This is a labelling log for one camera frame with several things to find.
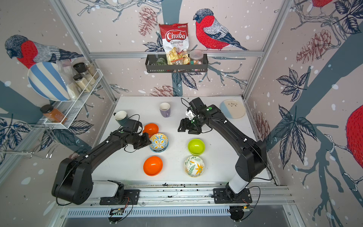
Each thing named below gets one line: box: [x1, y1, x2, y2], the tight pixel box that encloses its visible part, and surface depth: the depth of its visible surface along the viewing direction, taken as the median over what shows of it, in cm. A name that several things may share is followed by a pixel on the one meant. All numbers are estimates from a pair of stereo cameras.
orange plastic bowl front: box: [143, 156, 164, 177], surface depth 82 cm
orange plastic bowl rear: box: [142, 122, 160, 140], surface depth 100 cm
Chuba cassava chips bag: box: [158, 22, 191, 66], surface depth 84 cm
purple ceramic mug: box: [159, 102, 171, 118], surface depth 104 cm
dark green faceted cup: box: [113, 110, 129, 127], surface depth 100 cm
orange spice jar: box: [40, 104, 68, 125], surface depth 64 cm
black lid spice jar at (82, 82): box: [72, 73, 93, 93], surface depth 79 cm
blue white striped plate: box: [27, 61, 70, 102], surface depth 68 cm
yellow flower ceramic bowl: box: [183, 155, 206, 178], surface depth 84 cm
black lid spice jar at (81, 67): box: [72, 62, 96, 86], surface depth 81 cm
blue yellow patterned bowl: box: [149, 132, 169, 153], surface depth 92 cm
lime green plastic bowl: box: [187, 138, 206, 156], surface depth 92 cm
